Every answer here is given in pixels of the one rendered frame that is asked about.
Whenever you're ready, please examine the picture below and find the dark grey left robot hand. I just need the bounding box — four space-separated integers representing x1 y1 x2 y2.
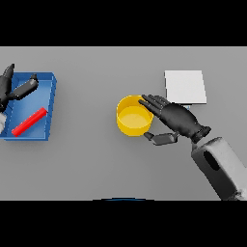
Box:
0 63 40 113

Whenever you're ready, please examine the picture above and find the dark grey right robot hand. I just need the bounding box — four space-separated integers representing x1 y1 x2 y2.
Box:
138 94 212 147

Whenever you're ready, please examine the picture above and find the pale square measuring scale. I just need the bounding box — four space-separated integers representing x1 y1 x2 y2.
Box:
164 69 207 106

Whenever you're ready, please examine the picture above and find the red beaker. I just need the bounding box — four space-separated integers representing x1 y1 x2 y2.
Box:
11 106 48 138

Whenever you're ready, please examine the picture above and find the yellow bowl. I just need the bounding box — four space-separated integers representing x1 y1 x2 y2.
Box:
116 95 154 137

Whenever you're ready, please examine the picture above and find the blue tray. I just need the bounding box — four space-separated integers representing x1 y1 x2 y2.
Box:
0 71 58 142

